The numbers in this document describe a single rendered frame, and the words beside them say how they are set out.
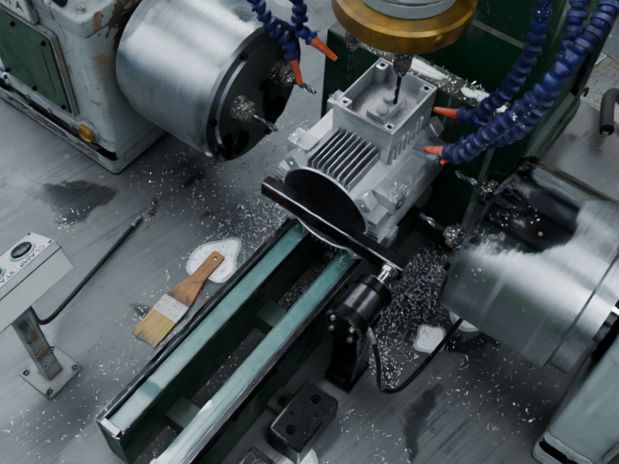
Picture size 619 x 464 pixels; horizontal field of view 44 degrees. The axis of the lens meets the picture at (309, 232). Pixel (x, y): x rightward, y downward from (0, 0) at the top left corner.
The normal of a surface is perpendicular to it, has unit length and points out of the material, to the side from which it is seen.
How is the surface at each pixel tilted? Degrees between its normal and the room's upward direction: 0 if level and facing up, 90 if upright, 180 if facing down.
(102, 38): 90
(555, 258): 32
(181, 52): 40
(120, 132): 90
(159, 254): 0
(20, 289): 61
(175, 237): 0
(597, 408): 89
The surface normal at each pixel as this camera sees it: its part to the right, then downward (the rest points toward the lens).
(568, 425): -0.60, 0.64
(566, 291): -0.38, 0.03
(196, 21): -0.10, -0.41
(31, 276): 0.72, 0.18
